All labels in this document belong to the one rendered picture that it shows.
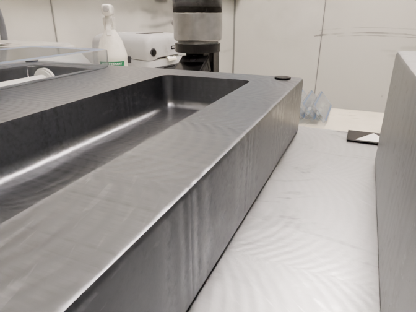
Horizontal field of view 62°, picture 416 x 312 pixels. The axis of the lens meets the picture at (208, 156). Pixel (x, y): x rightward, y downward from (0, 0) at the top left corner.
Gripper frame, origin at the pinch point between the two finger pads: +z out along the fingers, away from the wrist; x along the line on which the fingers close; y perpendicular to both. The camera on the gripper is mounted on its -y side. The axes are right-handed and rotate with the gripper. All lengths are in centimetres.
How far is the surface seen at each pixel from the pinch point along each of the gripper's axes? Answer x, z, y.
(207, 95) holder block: -16.7, -20.6, -35.9
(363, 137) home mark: -23.6, -19.0, -34.5
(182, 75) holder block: -15.5, -21.4, -35.8
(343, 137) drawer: -22.7, -18.9, -34.6
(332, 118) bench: -20, 3, 50
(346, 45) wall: -20, -7, 197
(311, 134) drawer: -21.4, -18.9, -34.6
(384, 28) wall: -40, -17, 197
